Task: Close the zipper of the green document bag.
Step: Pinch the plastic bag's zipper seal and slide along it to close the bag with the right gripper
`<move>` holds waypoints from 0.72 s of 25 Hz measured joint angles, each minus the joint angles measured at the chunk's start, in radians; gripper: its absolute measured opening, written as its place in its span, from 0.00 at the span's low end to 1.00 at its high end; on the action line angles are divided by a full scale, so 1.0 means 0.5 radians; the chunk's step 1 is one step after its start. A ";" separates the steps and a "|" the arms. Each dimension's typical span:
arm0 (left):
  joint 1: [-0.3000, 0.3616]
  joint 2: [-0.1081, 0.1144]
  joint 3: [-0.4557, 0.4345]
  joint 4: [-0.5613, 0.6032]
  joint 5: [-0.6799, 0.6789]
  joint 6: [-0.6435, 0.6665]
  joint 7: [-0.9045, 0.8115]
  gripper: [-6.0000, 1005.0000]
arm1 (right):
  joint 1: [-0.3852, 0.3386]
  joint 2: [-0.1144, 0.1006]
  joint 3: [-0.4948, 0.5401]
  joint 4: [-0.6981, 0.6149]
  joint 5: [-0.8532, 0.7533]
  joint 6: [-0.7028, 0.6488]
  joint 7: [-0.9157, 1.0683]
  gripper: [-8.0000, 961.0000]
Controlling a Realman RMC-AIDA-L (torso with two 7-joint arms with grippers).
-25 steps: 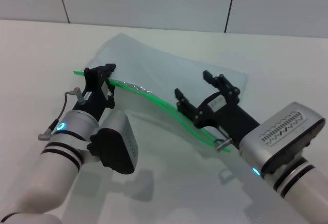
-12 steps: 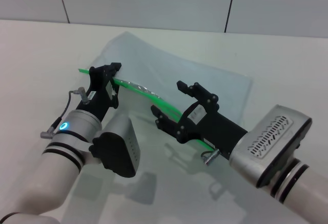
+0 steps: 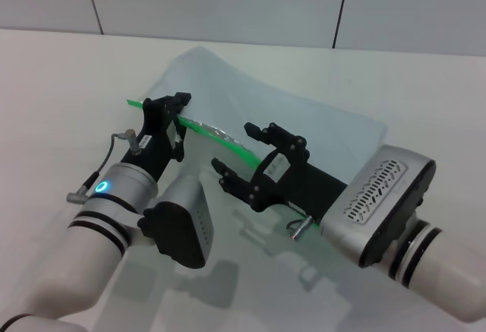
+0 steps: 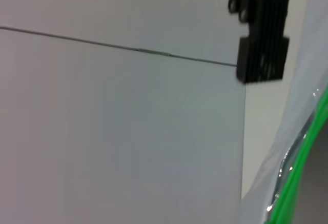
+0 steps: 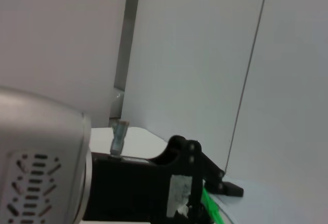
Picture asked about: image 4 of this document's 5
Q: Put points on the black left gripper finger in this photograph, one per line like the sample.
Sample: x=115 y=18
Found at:
x=261 y=60

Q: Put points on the clear green-zip document bag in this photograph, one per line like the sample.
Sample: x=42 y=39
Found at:
x=294 y=144

